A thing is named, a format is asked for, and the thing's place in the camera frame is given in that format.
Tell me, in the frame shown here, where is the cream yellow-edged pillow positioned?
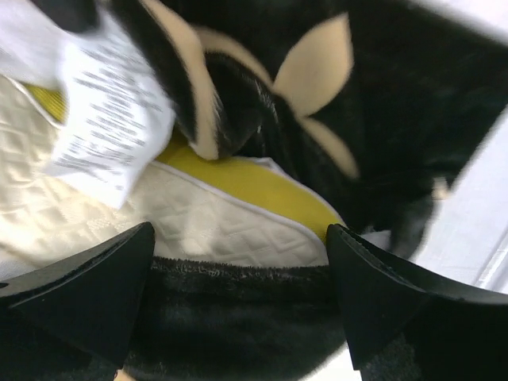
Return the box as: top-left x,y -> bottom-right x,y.
1,78 -> 341,279

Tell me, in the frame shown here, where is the white pillow care label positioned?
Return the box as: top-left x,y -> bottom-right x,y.
1,1 -> 175,209

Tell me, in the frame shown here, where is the black floral pillowcase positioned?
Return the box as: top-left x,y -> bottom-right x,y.
51,0 -> 508,381

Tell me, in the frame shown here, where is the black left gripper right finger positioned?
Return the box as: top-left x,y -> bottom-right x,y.
326,225 -> 507,369

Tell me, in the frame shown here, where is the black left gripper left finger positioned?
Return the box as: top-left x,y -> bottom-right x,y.
1,222 -> 155,369

